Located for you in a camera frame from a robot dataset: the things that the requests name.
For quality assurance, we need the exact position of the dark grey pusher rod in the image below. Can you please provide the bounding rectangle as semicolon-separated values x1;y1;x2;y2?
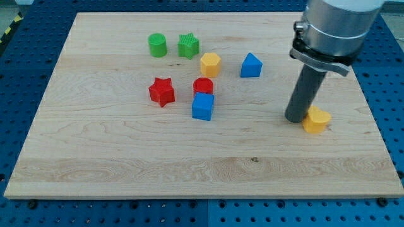
285;65;326;123

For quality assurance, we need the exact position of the green star block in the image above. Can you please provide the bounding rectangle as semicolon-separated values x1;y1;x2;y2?
177;33;199;59

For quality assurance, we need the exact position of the blue triangle block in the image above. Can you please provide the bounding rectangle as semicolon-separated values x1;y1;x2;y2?
241;53;263;78

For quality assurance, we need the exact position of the blue cube block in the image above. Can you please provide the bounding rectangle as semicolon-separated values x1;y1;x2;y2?
192;92;215;121

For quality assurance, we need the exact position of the yellow hexagon block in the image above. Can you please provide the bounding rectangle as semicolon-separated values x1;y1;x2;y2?
200;52;222;78

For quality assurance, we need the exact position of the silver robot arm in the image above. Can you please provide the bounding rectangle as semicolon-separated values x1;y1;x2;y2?
290;0;384;76

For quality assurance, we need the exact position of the wooden board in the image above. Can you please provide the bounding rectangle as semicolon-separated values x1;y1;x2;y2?
4;13;403;200

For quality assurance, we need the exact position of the yellow heart block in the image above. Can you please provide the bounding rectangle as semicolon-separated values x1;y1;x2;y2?
302;105;332;134

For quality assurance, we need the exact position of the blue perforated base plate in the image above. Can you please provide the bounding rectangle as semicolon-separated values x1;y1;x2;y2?
1;1;403;226

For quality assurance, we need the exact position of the red cylinder block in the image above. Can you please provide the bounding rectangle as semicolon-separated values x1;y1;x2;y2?
193;78;214;95

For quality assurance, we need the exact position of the green cylinder block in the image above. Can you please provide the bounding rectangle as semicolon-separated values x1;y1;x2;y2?
148;33;167;57

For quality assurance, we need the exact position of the red star block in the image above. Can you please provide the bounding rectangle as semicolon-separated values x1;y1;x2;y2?
148;78;175;107

